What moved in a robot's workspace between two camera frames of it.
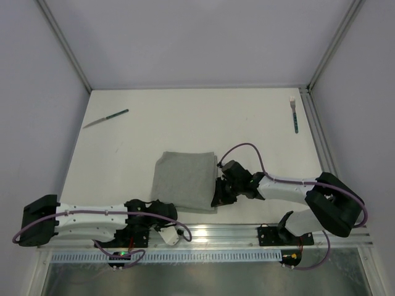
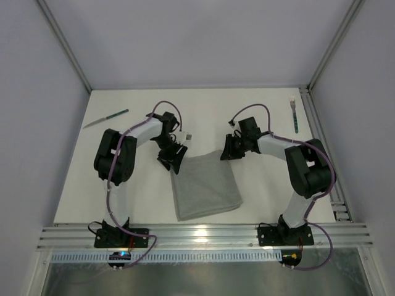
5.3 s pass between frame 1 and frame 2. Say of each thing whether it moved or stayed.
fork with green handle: stayed
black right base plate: stayed
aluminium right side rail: stayed
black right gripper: moved
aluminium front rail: stayed
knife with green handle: stayed
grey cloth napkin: moved
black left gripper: moved
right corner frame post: stayed
